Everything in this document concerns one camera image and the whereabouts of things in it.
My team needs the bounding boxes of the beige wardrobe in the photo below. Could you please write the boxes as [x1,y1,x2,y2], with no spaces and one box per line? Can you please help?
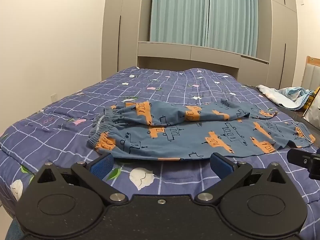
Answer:
[256,0,298,90]
[101,0,153,81]

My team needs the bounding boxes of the silver bag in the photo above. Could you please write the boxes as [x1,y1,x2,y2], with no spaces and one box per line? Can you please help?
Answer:
[302,97,320,129]

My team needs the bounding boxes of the dark grey mattress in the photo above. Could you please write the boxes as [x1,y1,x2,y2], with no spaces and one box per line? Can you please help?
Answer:
[246,84,320,148]

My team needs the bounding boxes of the grey padded headboard wooden frame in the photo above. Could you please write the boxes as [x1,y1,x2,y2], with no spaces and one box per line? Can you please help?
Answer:
[301,56,320,92]

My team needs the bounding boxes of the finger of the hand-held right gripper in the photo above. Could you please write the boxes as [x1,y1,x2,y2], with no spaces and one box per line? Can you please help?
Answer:
[287,148,313,167]

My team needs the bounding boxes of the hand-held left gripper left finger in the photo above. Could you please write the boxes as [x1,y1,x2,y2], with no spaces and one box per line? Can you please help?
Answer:
[30,153,127,205]

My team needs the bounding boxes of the yellow bag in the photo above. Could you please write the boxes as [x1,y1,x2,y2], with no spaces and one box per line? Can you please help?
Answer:
[303,87,320,112]

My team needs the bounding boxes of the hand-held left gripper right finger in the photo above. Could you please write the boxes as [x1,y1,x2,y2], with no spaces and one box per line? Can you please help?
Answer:
[194,152,292,205]

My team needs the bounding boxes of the blue pants with orange print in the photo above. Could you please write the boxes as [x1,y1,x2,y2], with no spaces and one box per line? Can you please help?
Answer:
[87,99,316,161]

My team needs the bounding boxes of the teal curtain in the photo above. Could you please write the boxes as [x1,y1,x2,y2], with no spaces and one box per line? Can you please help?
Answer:
[206,0,258,57]
[149,0,210,47]

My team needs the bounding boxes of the blue checked floral blanket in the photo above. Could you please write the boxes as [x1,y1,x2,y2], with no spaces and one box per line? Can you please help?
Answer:
[0,66,320,220]

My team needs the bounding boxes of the light blue crumpled cloth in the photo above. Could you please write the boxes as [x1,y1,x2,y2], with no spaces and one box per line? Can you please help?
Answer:
[256,84,315,111]

